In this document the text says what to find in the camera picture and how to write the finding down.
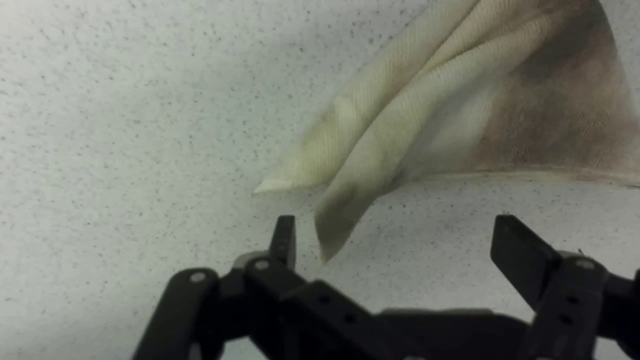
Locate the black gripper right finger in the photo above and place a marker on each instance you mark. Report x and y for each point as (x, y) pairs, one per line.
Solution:
(574, 298)

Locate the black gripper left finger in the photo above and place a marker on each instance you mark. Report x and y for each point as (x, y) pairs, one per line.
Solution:
(261, 298)

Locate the cream stained towel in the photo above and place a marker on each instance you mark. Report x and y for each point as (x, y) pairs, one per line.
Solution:
(471, 88)

